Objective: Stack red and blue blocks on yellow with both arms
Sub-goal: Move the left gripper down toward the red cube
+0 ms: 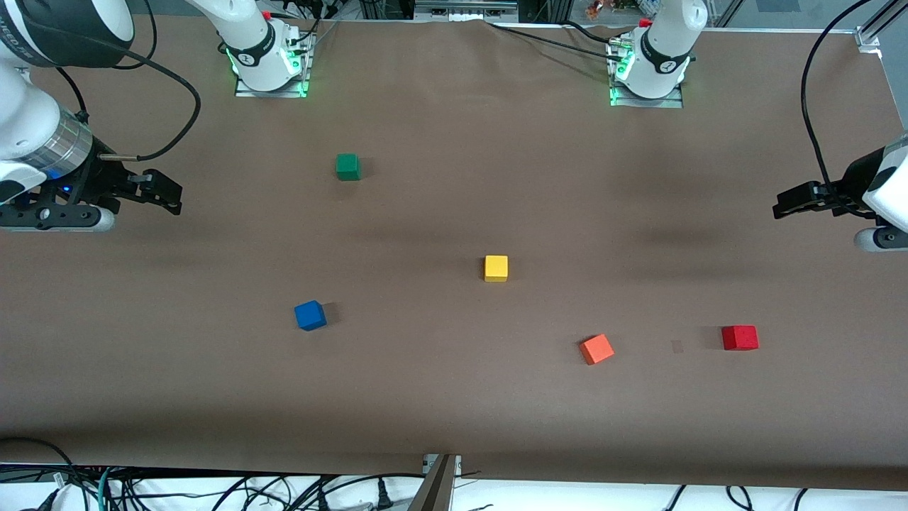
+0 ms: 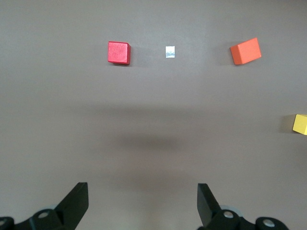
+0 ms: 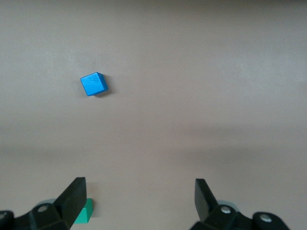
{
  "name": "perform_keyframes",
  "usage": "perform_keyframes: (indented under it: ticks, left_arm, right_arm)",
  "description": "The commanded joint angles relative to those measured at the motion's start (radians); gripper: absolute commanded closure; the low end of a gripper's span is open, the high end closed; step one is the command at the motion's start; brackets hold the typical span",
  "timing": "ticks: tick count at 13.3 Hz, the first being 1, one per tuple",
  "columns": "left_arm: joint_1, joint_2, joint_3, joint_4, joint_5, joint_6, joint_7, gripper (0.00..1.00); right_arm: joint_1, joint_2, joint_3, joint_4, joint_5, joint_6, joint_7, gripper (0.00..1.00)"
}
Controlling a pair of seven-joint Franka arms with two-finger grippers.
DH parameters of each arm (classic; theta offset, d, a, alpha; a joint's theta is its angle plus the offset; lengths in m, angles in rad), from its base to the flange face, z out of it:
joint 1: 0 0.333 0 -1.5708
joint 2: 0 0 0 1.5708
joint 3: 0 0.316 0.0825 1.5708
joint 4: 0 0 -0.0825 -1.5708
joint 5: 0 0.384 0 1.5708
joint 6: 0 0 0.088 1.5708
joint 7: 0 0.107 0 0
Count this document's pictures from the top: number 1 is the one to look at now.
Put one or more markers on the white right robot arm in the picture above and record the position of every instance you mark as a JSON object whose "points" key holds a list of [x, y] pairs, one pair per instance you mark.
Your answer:
{"points": [[21, 106]]}

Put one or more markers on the metal bracket with post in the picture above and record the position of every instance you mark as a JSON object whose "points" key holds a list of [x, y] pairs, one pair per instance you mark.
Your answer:
{"points": [[441, 490]]}

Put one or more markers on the silver aluminium rail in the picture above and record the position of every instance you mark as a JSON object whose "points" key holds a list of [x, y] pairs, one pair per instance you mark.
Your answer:
{"points": [[464, 7]]}

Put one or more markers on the aluminium frame corner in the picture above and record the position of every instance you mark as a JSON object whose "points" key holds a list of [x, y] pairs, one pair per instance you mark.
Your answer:
{"points": [[869, 34]]}

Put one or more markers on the brown table cover sheet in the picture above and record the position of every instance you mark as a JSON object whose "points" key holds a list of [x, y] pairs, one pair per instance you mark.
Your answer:
{"points": [[425, 397]]}

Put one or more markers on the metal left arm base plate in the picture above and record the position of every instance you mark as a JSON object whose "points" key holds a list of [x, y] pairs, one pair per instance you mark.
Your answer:
{"points": [[638, 103]]}

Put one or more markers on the orange wooden block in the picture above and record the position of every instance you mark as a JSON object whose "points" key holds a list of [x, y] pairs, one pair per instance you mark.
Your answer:
{"points": [[596, 349]]}

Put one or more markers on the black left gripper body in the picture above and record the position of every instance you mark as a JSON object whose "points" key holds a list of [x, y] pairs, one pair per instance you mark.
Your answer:
{"points": [[857, 182]]}

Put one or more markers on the blue wooden block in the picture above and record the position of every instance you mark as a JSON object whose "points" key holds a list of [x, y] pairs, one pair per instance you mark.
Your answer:
{"points": [[310, 316]]}

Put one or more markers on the green wooden block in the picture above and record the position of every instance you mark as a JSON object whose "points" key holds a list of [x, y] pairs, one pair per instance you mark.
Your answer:
{"points": [[347, 167]]}

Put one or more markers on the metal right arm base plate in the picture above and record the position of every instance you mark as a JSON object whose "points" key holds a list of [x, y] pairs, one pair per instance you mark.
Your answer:
{"points": [[245, 91]]}

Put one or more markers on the yellow wooden block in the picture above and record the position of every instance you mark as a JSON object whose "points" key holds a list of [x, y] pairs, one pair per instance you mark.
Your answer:
{"points": [[496, 269]]}

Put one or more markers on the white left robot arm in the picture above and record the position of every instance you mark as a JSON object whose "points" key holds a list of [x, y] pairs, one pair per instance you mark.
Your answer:
{"points": [[667, 42]]}

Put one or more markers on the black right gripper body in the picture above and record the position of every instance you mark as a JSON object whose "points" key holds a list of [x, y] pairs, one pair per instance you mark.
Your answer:
{"points": [[101, 181]]}

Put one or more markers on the red wooden block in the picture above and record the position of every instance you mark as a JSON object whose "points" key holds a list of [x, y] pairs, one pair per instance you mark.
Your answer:
{"points": [[740, 338]]}

